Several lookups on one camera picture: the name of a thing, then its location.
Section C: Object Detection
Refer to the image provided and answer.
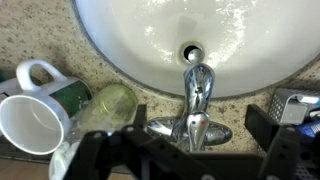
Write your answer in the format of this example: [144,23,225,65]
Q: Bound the clear pump soap bottle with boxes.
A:
[47,82,140,180]

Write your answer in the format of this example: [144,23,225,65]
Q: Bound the blue and white tube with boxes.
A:
[294,119,320,140]

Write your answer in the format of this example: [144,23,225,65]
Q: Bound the chrome faucet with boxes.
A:
[145,47,234,155]

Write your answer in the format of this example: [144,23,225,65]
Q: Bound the white oval sink basin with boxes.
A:
[74,0,320,100]

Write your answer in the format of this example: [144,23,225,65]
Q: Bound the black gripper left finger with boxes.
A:
[63,103,215,180]

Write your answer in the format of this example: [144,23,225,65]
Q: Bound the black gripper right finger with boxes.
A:
[244,103,320,180]

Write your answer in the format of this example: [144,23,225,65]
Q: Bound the white mug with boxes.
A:
[0,59,93,156]

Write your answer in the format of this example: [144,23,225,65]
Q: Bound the white toothpaste tube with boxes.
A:
[294,93,320,113]

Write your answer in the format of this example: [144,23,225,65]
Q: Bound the metal mesh basket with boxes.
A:
[267,86,320,180]

